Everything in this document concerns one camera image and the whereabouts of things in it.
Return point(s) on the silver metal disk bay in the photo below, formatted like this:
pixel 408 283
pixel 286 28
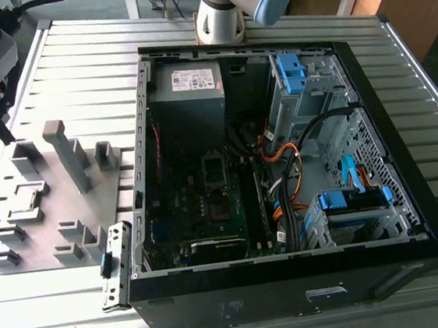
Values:
pixel 366 221

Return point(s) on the grey parts rack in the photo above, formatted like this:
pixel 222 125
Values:
pixel 63 211

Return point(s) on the green motherboard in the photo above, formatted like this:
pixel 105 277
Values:
pixel 193 213

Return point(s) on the CPU with silver top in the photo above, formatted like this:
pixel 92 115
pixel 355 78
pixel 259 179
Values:
pixel 25 201

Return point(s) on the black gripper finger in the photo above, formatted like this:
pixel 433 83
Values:
pixel 4 129

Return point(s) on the CPU socket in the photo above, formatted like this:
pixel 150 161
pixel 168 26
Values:
pixel 219 208

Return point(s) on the blue drive bay latch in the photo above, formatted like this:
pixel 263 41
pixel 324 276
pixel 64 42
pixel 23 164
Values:
pixel 290 62
pixel 296 84
pixel 309 225

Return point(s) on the hard disk in blue carrier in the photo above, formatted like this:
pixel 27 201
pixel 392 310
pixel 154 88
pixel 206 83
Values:
pixel 332 200

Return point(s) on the metal locking lever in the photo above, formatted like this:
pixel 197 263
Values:
pixel 228 167

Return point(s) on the metal bracket with blue clip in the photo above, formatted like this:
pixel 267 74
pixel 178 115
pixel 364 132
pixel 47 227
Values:
pixel 113 238

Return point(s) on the green RAM stick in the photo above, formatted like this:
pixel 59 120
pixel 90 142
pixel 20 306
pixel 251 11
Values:
pixel 262 206

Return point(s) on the silver metal drive cage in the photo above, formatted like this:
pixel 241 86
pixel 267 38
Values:
pixel 314 103

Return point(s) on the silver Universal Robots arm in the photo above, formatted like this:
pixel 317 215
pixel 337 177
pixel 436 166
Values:
pixel 219 19

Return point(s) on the grey power supply unit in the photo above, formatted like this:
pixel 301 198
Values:
pixel 186 116

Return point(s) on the black PC case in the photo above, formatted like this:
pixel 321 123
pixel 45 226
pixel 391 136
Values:
pixel 256 297

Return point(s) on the black graphics card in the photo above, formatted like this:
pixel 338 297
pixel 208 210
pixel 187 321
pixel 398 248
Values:
pixel 216 248

